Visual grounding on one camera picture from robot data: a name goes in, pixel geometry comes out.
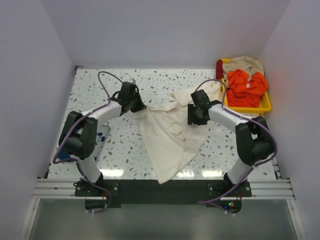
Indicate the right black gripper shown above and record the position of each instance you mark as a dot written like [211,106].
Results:
[195,116]

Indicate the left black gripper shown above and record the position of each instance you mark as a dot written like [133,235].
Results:
[136,104]

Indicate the cream t shirt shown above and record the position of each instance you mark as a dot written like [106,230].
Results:
[170,143]

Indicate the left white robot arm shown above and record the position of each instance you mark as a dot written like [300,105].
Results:
[78,136]

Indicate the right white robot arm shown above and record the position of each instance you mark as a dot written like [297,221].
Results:
[254,142]

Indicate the folded blue white t shirt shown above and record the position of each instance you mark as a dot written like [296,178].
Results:
[101,138]

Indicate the orange t shirt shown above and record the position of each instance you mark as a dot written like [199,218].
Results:
[245,93]

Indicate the red cloth in bin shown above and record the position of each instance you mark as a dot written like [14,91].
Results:
[219,72]

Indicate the yellow plastic bin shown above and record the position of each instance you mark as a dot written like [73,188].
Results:
[264,105]

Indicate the beige t shirt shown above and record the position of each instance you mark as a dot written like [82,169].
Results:
[244,63]

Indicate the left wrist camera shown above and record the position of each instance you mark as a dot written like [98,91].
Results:
[132,81]

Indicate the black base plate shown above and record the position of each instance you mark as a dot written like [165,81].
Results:
[117,192]

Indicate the aluminium rail frame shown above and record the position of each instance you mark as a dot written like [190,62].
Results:
[183,208]

